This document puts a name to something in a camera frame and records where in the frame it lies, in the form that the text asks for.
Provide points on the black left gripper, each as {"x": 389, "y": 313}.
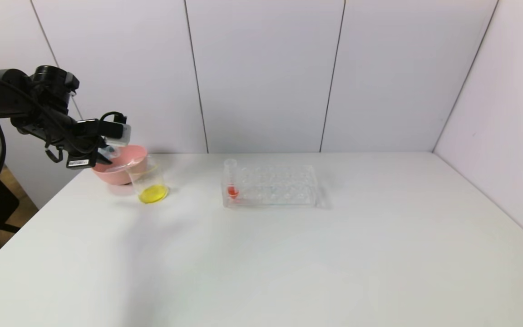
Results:
{"x": 80, "y": 160}

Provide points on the test tube with blue pigment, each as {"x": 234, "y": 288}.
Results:
{"x": 107, "y": 150}

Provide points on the orange and black left arm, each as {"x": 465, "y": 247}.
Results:
{"x": 16, "y": 104}

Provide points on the clear glass beaker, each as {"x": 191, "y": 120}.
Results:
{"x": 152, "y": 190}

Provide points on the test tube with red pigment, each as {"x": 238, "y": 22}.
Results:
{"x": 232, "y": 190}

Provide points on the clear plastic test tube rack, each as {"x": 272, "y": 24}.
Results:
{"x": 270, "y": 190}

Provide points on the pink bowl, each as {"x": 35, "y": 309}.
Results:
{"x": 116, "y": 172}

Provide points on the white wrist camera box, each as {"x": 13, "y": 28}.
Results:
{"x": 118, "y": 129}

